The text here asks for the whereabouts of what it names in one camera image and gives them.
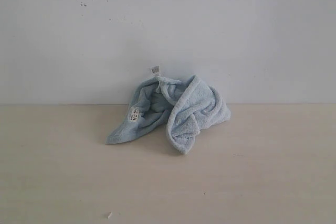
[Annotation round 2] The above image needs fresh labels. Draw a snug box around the light blue terry towel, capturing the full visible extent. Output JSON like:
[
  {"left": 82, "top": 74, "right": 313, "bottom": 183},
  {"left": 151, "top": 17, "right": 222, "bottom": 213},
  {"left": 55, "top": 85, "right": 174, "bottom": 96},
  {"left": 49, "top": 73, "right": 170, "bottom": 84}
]
[{"left": 106, "top": 76, "right": 231, "bottom": 154}]

